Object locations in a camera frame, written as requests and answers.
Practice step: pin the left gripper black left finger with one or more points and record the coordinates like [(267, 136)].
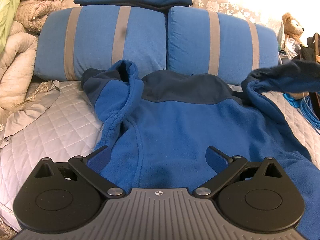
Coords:
[(89, 168)]

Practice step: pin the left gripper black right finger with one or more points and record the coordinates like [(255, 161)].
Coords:
[(227, 170)]

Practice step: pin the blue fleece jacket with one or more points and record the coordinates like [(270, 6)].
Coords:
[(113, 92)]

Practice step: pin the grey quilted bedspread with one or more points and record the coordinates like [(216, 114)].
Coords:
[(50, 134)]

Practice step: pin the beige quilted comforter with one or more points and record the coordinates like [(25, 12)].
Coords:
[(18, 55)]

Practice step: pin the right blue striped pillow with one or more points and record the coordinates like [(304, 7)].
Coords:
[(200, 41)]

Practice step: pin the blue striped pillow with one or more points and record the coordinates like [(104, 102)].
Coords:
[(97, 36), (200, 41)]

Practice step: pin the left blue striped pillow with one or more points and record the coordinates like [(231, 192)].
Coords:
[(97, 36)]

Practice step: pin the brown teddy bear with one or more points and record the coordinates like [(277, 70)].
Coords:
[(292, 28)]

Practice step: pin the floral beige cover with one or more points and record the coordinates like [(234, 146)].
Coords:
[(261, 17)]

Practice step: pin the black bag with straps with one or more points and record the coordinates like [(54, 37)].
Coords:
[(311, 53)]

